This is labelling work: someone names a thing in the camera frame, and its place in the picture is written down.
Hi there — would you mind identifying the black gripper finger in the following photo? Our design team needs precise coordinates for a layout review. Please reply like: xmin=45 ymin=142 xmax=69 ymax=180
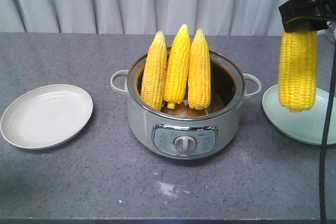
xmin=279 ymin=0 xmax=335 ymax=22
xmin=282 ymin=16 xmax=328 ymax=33

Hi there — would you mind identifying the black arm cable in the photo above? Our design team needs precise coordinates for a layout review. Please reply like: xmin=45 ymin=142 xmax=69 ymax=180
xmin=319 ymin=45 xmax=336 ymax=221

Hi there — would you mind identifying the white pleated curtain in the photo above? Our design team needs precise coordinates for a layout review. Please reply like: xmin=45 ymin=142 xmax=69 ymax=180
xmin=1 ymin=0 xmax=287 ymax=36

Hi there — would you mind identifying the green electric cooking pot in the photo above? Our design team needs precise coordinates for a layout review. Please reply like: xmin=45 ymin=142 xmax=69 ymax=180
xmin=111 ymin=51 xmax=261 ymax=160

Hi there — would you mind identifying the cream white plate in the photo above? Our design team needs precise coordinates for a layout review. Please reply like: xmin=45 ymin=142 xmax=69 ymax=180
xmin=1 ymin=84 xmax=93 ymax=150

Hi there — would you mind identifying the bright yellow corn cob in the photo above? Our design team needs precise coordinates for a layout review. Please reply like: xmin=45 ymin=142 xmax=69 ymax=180
xmin=164 ymin=24 xmax=191 ymax=110

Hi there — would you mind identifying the orange yellow corn cob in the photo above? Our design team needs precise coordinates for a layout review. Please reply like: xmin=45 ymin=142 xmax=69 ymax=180
xmin=188 ymin=29 xmax=211 ymax=110

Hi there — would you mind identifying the pale yellow corn cob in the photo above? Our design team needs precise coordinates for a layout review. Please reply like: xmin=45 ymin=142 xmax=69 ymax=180
xmin=140 ymin=31 xmax=167 ymax=111

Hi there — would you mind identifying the light green plate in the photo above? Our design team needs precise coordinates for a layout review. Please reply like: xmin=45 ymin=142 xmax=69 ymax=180
xmin=262 ymin=84 xmax=329 ymax=145

